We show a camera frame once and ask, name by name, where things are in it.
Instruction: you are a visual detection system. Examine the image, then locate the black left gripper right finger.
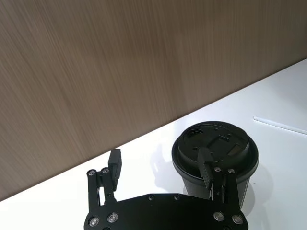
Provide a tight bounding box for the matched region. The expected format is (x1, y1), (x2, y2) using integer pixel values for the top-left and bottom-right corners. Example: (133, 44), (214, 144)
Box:
(197, 147), (241, 209)

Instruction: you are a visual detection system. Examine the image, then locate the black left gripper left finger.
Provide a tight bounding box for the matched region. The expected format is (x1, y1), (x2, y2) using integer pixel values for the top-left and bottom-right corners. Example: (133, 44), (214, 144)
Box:
(86, 149), (123, 213)

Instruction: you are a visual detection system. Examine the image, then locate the black paper cup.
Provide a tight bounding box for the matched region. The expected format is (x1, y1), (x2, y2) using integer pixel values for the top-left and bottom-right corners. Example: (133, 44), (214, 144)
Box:
(171, 121), (260, 209)

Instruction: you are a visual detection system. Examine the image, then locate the black plastic cup lid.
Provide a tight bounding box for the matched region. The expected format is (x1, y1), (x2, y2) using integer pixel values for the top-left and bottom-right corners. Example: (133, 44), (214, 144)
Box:
(171, 121), (260, 180)

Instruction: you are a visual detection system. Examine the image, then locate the white drinking straw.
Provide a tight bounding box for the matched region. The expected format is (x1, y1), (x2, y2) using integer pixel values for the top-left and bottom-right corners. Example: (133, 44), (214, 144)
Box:
(253, 116), (307, 135)

